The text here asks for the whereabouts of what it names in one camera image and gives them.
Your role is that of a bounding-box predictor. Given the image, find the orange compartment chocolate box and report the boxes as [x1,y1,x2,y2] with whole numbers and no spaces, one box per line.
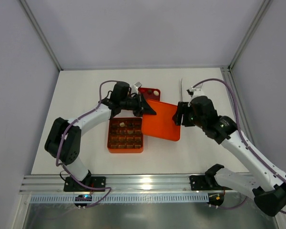
[107,117,144,154]

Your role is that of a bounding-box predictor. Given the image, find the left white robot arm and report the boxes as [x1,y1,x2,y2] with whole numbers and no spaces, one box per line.
[44,80,156,191]

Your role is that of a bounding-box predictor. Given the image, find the orange box lid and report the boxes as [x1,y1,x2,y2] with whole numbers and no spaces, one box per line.
[141,99,181,141]

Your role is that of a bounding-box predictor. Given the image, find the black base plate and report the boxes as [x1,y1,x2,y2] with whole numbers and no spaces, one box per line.
[189,175,225,191]
[63,176,106,192]

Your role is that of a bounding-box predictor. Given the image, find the dark red metal tray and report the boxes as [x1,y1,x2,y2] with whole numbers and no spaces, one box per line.
[139,87,161,101]

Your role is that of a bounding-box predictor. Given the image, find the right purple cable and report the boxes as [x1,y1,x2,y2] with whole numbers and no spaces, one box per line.
[192,78,286,216]

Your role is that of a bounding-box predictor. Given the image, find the silver metal tweezers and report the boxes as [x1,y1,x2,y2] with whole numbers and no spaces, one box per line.
[179,78,183,102]

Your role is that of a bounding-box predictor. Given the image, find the purple cable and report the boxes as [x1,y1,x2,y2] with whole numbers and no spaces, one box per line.
[55,80,112,208]
[192,78,286,216]

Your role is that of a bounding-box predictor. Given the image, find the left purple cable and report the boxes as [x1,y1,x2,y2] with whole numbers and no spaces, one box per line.
[55,80,112,208]

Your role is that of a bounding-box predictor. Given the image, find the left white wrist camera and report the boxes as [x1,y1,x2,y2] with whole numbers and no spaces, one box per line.
[131,82,142,94]

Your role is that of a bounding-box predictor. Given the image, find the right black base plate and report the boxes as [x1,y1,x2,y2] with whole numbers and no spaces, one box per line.
[189,175,225,191]

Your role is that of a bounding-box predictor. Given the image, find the right aluminium frame rail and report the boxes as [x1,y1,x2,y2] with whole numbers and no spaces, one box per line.
[220,66,255,144]

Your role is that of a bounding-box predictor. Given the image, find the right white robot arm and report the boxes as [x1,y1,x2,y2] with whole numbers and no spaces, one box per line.
[173,96,286,217]

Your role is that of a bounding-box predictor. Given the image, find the white slotted cable duct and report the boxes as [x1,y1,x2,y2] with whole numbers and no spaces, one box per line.
[30,193,209,204]

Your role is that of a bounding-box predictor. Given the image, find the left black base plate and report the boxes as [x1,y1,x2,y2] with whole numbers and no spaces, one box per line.
[63,176,106,192]

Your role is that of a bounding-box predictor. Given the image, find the aluminium front rail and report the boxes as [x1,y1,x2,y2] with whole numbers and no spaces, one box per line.
[20,174,230,194]

